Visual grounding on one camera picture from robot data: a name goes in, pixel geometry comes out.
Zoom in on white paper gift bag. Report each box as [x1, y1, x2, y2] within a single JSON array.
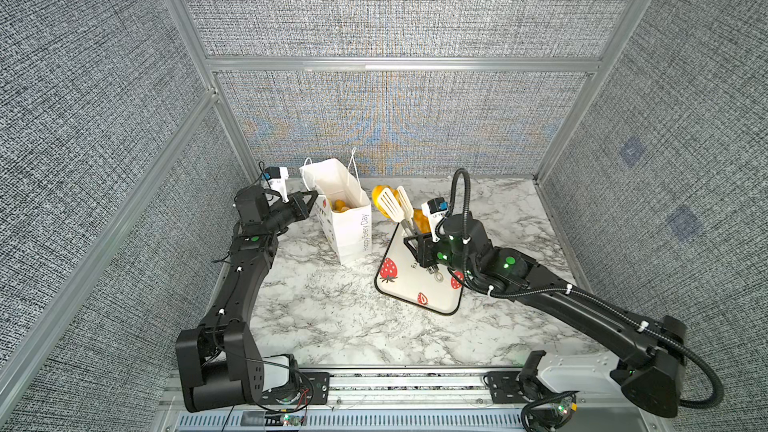
[[299, 148, 372, 266]]

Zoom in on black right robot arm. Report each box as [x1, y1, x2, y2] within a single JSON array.
[[403, 168, 725, 418]]

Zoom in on white and steel tongs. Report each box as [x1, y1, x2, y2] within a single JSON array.
[[372, 185, 421, 237]]

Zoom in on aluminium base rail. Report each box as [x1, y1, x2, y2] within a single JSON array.
[[149, 365, 667, 432]]

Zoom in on long twisted bread loaf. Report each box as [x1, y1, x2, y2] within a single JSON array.
[[412, 209, 431, 234]]

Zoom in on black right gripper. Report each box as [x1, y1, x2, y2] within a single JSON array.
[[403, 229, 480, 282]]

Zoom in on white strawberry tray black rim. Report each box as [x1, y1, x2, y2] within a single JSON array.
[[374, 225, 463, 316]]

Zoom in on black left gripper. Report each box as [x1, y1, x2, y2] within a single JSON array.
[[264, 190, 317, 236]]

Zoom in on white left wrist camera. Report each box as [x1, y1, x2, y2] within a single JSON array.
[[262, 166, 289, 203]]

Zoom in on aluminium frame struts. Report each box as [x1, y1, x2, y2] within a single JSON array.
[[1, 0, 650, 413]]

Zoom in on large striped croissant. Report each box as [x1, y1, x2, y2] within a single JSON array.
[[332, 200, 350, 213]]

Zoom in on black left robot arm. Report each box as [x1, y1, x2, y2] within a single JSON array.
[[175, 184, 318, 413]]

